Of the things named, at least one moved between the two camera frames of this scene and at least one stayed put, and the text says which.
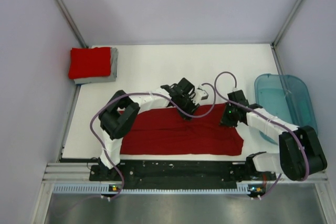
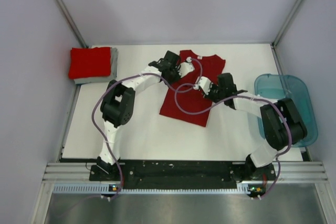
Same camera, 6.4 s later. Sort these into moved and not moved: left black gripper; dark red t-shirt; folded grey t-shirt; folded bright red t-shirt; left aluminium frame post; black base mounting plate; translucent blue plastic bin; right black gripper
Moved: left black gripper; dark red t-shirt; right black gripper
Not moved: folded grey t-shirt; folded bright red t-shirt; black base mounting plate; translucent blue plastic bin; left aluminium frame post
